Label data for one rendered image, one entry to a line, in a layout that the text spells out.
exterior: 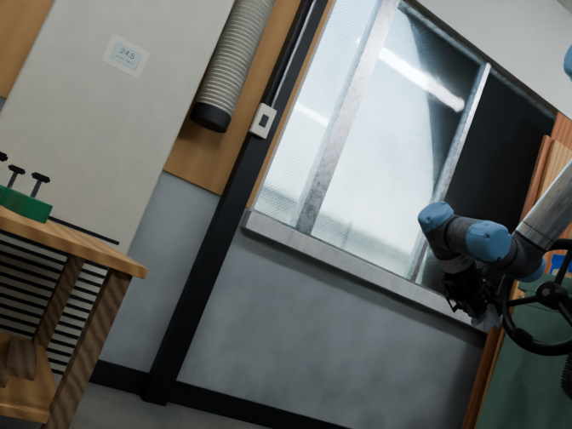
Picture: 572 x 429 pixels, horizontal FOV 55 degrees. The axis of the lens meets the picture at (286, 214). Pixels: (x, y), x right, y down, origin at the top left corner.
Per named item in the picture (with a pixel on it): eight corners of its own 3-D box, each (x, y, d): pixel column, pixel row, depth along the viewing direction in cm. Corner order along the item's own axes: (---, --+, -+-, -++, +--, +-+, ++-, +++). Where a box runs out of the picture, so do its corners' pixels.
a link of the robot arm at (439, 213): (433, 224, 111) (407, 218, 119) (454, 265, 115) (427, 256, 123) (459, 201, 113) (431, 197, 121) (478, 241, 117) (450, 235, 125)
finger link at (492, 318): (485, 340, 129) (471, 312, 125) (500, 323, 131) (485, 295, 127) (496, 345, 126) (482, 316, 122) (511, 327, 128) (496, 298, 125)
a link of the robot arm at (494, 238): (529, 237, 108) (486, 229, 118) (494, 216, 103) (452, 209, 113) (514, 275, 108) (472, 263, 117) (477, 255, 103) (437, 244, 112)
